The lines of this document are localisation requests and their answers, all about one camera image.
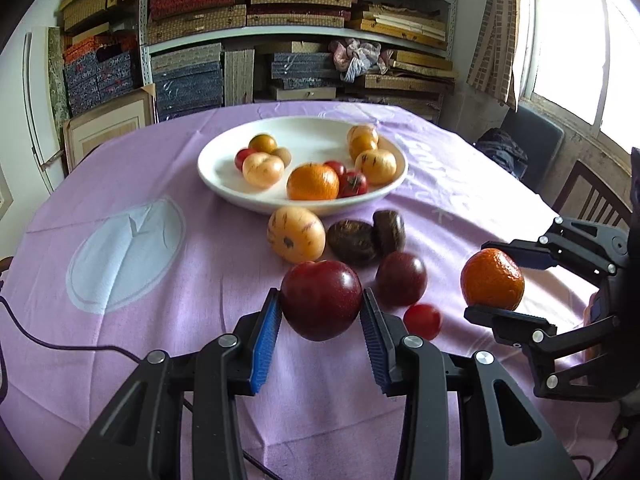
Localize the dark brown carved fruit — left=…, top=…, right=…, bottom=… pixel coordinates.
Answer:
left=326, top=219, right=378, bottom=266

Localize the yellow apple-like fruit in plate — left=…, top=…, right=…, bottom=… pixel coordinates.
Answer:
left=355, top=148, right=397, bottom=185

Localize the white board leaning on wall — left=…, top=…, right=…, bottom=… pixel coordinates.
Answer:
left=22, top=26, right=68, bottom=193

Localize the dark brown fruit half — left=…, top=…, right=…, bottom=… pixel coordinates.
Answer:
left=372, top=209, right=407, bottom=257

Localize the yellow striped pepino melon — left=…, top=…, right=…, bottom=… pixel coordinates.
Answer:
left=267, top=206, right=326, bottom=263

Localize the framed picture leaning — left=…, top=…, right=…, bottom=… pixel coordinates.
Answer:
left=63, top=84, right=157, bottom=172

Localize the red tomato with stem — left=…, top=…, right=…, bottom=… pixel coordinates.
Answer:
left=338, top=170, right=369, bottom=198

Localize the dark blue chair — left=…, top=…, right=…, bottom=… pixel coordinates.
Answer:
left=474, top=105, right=564, bottom=192

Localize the pink cloth bundle on shelf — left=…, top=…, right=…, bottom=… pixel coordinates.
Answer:
left=329, top=38, right=395, bottom=84

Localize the window with white frame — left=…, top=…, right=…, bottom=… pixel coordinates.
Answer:
left=523, top=0, right=639, bottom=152

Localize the beige patterned curtain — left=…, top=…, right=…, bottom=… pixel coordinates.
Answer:
left=466, top=0, right=521, bottom=110

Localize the pale peach round fruit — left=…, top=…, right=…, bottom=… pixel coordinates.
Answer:
left=242, top=153, right=285, bottom=188

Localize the wooden chair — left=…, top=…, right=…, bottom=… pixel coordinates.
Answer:
left=552, top=160, right=631, bottom=228

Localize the small tan round fruit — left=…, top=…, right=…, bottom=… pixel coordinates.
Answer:
left=271, top=148, right=292, bottom=167

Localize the tan striped fruit plate end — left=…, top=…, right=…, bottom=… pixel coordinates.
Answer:
left=347, top=124, right=380, bottom=144

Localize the dark red plum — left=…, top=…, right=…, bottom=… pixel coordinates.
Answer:
left=374, top=252, right=427, bottom=308
left=280, top=260, right=362, bottom=341

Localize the black cable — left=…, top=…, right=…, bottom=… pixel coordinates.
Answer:
left=0, top=294, right=281, bottom=480

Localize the purple printed tablecloth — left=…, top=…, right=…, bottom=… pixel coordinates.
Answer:
left=1, top=103, right=618, bottom=479

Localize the white oval plate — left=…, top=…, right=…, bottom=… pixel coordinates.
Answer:
left=198, top=116, right=408, bottom=217

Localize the large orange mandarin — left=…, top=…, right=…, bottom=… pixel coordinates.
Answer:
left=460, top=248, right=525, bottom=311

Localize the small red cherry tomato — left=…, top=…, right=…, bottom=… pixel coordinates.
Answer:
left=404, top=304, right=442, bottom=340

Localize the red cherry tomato in plate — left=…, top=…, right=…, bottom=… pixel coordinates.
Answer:
left=323, top=160, right=346, bottom=177

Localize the small red tomato plate back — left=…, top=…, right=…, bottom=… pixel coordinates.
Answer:
left=234, top=148, right=256, bottom=171

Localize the orange mandarin in plate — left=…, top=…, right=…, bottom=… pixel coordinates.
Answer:
left=286, top=164, right=340, bottom=202

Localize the orange yellow tomato plate back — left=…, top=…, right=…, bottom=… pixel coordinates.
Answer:
left=248, top=133, right=278, bottom=153

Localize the metal shelf with boxes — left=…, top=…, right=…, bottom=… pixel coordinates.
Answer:
left=58, top=0, right=458, bottom=120

